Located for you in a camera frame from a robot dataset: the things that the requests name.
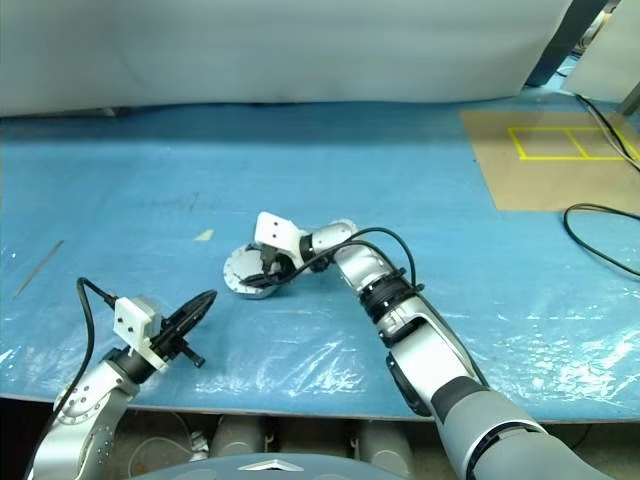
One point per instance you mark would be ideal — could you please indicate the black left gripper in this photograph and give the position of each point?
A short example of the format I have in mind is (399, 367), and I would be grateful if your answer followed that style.
(175, 345)

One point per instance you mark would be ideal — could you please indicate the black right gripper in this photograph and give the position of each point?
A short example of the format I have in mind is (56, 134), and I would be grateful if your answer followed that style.
(280, 265)

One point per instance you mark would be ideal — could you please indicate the silver disc rotor plate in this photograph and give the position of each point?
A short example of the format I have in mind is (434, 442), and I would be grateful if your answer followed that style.
(242, 265)

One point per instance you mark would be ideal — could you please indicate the silver motor stator copper windings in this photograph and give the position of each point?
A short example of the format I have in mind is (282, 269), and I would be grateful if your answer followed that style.
(260, 295)

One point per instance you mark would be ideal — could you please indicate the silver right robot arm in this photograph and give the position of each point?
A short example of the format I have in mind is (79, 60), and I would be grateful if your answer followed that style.
(440, 360)

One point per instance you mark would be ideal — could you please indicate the small pale tape piece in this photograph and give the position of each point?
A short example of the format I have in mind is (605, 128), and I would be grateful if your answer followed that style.
(204, 235)

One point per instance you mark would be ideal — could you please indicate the blue plastic-covered table mat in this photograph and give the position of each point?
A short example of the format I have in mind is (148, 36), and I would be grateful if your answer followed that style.
(300, 175)

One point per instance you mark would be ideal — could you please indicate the grey rounded cylinder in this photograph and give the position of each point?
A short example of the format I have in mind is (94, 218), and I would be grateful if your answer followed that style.
(239, 435)
(384, 444)

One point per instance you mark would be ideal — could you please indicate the thin metal rod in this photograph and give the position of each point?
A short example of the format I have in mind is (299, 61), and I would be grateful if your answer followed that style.
(39, 269)

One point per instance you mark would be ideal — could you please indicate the grey-blue robot torso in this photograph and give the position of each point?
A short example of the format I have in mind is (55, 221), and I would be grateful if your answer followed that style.
(260, 469)

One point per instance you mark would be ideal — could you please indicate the white foam backdrop sheet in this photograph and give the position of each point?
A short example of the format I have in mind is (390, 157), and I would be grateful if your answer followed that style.
(270, 50)

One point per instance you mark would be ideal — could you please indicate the brown cardboard sheet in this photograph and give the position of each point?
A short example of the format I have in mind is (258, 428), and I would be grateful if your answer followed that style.
(535, 185)

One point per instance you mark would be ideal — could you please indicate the dark grey panel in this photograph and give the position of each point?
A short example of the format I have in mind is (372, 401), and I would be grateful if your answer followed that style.
(555, 55)

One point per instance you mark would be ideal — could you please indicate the white board panel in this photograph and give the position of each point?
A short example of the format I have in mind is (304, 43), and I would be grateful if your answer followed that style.
(607, 60)

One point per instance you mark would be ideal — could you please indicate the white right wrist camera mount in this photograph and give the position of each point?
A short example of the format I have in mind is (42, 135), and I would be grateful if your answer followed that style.
(275, 230)

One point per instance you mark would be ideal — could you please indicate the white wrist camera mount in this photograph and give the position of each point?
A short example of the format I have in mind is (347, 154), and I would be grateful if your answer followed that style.
(275, 230)
(134, 320)

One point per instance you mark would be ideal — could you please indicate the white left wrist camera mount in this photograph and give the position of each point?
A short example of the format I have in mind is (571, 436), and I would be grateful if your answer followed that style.
(134, 320)

